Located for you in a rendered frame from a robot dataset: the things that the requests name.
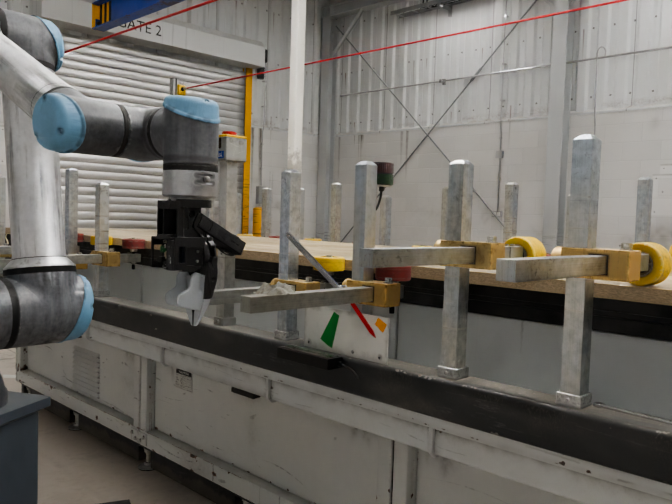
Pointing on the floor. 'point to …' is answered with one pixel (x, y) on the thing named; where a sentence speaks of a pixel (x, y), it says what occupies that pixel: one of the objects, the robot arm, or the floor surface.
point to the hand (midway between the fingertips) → (198, 317)
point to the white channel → (296, 84)
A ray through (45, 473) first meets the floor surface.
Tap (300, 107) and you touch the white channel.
